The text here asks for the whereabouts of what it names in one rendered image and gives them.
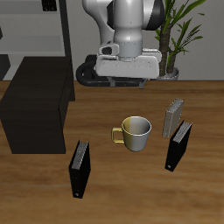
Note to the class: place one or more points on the green pot plant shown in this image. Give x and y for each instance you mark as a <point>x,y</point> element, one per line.
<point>170,38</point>

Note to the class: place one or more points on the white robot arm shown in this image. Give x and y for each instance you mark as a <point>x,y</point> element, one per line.
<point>128,26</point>

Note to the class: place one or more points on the grey book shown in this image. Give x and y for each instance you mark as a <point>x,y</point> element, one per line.
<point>173,117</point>

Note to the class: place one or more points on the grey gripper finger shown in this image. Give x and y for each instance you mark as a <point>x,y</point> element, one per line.
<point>142,83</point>
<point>111,82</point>

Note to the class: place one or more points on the dark brown desk caddy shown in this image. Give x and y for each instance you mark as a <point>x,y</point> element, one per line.
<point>35,102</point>

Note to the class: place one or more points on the white-yellow mug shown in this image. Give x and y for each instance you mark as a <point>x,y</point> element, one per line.
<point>134,133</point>

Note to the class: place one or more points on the black book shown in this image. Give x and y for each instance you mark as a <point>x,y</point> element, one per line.
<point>79,169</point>
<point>178,147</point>

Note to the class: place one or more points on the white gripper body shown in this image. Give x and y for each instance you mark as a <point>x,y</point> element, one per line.
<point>128,67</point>

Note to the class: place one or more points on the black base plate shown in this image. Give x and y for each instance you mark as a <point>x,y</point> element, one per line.
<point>87,74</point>

